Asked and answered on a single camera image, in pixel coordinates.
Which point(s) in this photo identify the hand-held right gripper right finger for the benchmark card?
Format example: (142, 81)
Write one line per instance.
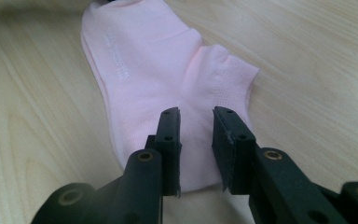
(234, 155)

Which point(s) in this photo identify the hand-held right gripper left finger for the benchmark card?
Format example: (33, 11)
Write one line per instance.
(167, 149)

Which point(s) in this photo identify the pink ankle sock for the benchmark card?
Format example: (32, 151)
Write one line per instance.
(155, 81)
(88, 62)

